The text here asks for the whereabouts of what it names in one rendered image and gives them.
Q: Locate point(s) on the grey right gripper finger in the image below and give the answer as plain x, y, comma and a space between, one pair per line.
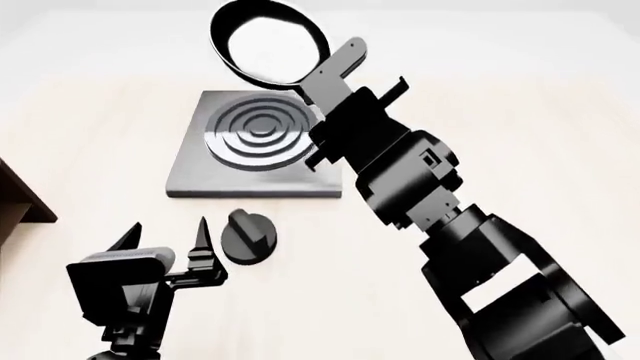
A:
325, 90
350, 56

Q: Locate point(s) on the black round stove knob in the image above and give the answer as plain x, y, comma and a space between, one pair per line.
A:
245, 240

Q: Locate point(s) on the black frying pan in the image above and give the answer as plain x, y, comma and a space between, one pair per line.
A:
222, 22

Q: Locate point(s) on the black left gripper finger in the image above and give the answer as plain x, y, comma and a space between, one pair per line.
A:
129, 238
201, 243

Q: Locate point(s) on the grey square stove plate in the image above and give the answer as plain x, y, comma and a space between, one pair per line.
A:
200, 176

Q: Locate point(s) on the brown wooden furniture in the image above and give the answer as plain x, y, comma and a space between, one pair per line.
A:
20, 202

